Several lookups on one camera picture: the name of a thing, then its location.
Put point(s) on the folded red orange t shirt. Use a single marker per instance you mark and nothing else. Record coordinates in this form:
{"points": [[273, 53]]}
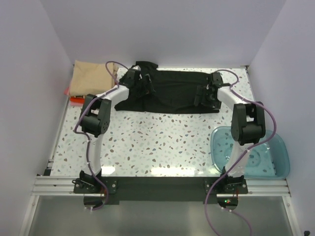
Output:
{"points": [[77, 100]]}

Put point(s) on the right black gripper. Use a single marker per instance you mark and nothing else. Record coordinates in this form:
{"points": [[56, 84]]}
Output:
{"points": [[201, 90]]}

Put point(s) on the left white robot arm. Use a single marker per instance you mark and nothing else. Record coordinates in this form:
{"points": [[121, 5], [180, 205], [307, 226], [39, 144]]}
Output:
{"points": [[94, 122]]}

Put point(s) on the folded beige t shirt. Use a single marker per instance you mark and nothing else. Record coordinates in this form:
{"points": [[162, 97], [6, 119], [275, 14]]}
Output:
{"points": [[90, 78]]}

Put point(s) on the black t shirt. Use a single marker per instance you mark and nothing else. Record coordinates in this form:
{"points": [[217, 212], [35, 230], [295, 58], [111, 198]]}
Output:
{"points": [[175, 92]]}

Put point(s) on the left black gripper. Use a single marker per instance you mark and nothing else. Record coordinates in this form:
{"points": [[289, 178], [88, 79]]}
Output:
{"points": [[147, 88]]}

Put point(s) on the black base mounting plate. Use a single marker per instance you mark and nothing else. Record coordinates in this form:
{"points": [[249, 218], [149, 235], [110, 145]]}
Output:
{"points": [[157, 189]]}

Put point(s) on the blue transparent plastic bin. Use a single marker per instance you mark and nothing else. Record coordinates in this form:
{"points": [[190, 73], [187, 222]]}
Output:
{"points": [[267, 161]]}

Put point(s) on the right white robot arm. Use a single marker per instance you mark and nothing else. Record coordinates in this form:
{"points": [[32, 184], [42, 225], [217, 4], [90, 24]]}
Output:
{"points": [[247, 128]]}

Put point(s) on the folded pink t shirt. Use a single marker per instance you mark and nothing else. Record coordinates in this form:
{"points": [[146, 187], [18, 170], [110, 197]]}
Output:
{"points": [[66, 92]]}

